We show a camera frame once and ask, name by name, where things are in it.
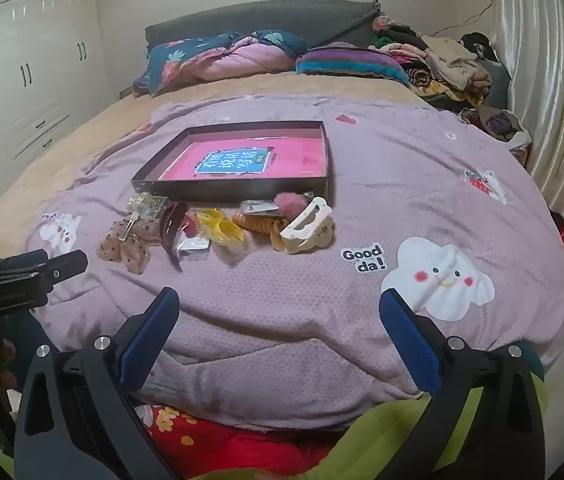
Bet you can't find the white wardrobe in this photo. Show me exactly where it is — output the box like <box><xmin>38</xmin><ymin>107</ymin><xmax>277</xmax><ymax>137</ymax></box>
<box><xmin>0</xmin><ymin>0</ymin><xmax>118</xmax><ymax>181</ymax></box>

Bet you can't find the pile of clothes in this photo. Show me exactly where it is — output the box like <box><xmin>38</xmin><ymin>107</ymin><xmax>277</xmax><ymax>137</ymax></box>
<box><xmin>372</xmin><ymin>15</ymin><xmax>533</xmax><ymax>161</ymax></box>

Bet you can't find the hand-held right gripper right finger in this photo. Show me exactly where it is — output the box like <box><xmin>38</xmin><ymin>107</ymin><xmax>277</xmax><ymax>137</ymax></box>
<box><xmin>379</xmin><ymin>287</ymin><xmax>548</xmax><ymax>480</ymax></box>

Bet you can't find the orange spiral hair tie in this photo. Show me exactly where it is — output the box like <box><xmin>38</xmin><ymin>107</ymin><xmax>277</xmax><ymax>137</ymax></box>
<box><xmin>232</xmin><ymin>209</ymin><xmax>287</xmax><ymax>252</ymax></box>

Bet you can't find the cream satin curtain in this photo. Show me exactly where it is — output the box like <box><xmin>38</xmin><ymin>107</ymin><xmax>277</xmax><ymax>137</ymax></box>
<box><xmin>484</xmin><ymin>0</ymin><xmax>564</xmax><ymax>221</ymax></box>

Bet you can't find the silver hair clip packet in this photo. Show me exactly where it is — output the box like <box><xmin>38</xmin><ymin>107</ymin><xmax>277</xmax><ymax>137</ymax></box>
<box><xmin>239</xmin><ymin>200</ymin><xmax>280</xmax><ymax>216</ymax></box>

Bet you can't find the yellow rings packet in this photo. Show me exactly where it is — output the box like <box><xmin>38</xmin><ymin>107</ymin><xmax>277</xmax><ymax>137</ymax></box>
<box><xmin>194</xmin><ymin>208</ymin><xmax>244</xmax><ymax>247</ymax></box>

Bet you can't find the blue pink floral quilt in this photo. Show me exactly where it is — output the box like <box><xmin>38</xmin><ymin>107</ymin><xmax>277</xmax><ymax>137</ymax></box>
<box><xmin>132</xmin><ymin>29</ymin><xmax>309</xmax><ymax>99</ymax></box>

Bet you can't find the pearl white round hair claw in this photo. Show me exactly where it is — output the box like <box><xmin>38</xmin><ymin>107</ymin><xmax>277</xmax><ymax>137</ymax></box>
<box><xmin>129</xmin><ymin>192</ymin><xmax>155</xmax><ymax>221</ymax></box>

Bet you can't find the pink printed quilt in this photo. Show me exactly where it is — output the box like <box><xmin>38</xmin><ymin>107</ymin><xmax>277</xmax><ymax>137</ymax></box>
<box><xmin>26</xmin><ymin>95</ymin><xmax>564</xmax><ymax>431</ymax></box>

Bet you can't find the shallow grey cardboard box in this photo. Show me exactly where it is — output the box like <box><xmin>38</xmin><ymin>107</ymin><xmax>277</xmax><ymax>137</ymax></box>
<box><xmin>130</xmin><ymin>120</ymin><xmax>335</xmax><ymax>204</ymax></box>

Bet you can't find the sheer dotted bow hair clip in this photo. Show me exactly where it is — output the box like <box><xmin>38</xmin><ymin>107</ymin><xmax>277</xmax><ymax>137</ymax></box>
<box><xmin>98</xmin><ymin>212</ymin><xmax>151</xmax><ymax>275</ymax></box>

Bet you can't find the striped pillow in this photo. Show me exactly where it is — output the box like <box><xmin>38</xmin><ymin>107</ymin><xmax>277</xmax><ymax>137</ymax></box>
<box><xmin>294</xmin><ymin>45</ymin><xmax>413</xmax><ymax>87</ymax></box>

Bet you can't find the pink book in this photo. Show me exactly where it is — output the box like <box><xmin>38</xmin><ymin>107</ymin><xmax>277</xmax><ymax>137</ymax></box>
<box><xmin>158</xmin><ymin>137</ymin><xmax>327</xmax><ymax>181</ymax></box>

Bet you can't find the white earring card packet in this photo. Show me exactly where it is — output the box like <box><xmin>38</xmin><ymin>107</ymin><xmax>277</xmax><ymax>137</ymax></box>
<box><xmin>174</xmin><ymin>232</ymin><xmax>211</xmax><ymax>257</ymax></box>

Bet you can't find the pink pompom hair tie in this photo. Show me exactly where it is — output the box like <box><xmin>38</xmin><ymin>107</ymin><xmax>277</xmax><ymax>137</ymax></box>
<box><xmin>274</xmin><ymin>192</ymin><xmax>307</xmax><ymax>214</ymax></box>

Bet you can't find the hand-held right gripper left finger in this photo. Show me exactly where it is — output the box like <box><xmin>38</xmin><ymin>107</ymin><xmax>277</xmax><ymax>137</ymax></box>
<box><xmin>14</xmin><ymin>287</ymin><xmax>183</xmax><ymax>480</ymax></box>

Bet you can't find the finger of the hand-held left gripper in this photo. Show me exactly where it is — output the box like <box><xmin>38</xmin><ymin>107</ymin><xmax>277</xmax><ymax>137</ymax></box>
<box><xmin>34</xmin><ymin>250</ymin><xmax>88</xmax><ymax>292</ymax></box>
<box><xmin>0</xmin><ymin>252</ymin><xmax>45</xmax><ymax>279</ymax></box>

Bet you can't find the grey quilted headboard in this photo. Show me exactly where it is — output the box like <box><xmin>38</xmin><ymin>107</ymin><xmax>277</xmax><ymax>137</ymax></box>
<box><xmin>144</xmin><ymin>0</ymin><xmax>383</xmax><ymax>61</ymax></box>

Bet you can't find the dark red hair claw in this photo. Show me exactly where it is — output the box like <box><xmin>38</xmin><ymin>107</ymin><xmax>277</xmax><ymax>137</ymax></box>
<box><xmin>158</xmin><ymin>201</ymin><xmax>191</xmax><ymax>272</ymax></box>

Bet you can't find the red floral cloth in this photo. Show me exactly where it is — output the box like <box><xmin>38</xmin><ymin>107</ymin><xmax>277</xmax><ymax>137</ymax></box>
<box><xmin>142</xmin><ymin>402</ymin><xmax>359</xmax><ymax>480</ymax></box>

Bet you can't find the beige bed sheet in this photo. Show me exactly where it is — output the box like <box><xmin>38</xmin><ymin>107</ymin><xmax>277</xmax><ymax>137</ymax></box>
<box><xmin>0</xmin><ymin>70</ymin><xmax>433</xmax><ymax>256</ymax></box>

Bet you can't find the green garment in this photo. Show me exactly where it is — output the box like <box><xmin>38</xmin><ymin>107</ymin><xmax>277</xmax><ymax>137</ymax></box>
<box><xmin>322</xmin><ymin>375</ymin><xmax>549</xmax><ymax>480</ymax></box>

